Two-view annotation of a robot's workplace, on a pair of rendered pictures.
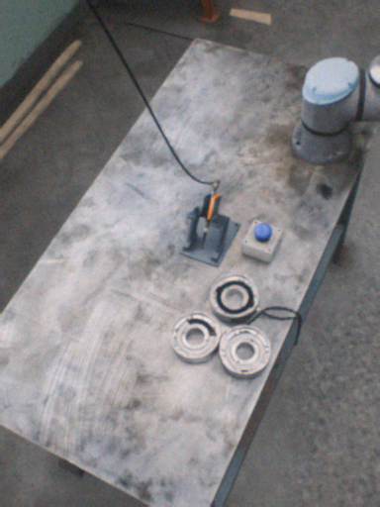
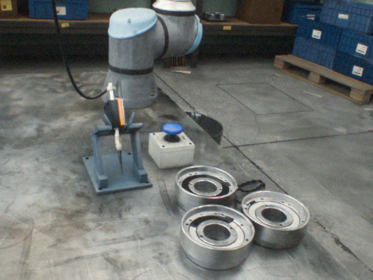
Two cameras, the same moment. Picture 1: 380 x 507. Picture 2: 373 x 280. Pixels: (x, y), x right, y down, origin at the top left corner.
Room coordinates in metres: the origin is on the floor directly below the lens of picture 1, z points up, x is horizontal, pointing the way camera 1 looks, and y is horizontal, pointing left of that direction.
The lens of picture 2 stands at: (0.29, 0.48, 1.20)
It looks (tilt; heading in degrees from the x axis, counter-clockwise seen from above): 25 degrees down; 299
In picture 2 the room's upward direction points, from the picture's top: 6 degrees clockwise
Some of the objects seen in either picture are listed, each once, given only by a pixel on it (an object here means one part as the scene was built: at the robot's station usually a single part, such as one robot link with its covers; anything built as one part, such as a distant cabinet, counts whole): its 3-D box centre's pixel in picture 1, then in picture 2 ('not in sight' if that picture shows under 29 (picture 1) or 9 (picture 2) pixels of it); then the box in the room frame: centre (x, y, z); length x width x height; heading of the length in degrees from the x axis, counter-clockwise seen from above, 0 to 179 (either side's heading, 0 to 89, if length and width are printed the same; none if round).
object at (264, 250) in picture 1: (263, 239); (170, 146); (0.69, -0.17, 0.82); 0.08 x 0.07 x 0.05; 144
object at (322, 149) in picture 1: (323, 129); (130, 81); (0.95, -0.39, 0.85); 0.15 x 0.15 x 0.10
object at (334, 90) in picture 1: (332, 93); (134, 36); (0.95, -0.39, 0.97); 0.13 x 0.12 x 0.14; 75
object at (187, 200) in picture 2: (235, 298); (205, 190); (0.55, -0.08, 0.82); 0.10 x 0.10 x 0.04
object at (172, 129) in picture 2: (262, 235); (171, 136); (0.68, -0.17, 0.85); 0.04 x 0.04 x 0.05
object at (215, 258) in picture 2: (195, 338); (216, 236); (0.48, 0.02, 0.82); 0.10 x 0.10 x 0.04
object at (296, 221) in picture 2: (244, 353); (272, 219); (0.43, -0.08, 0.82); 0.08 x 0.08 x 0.02
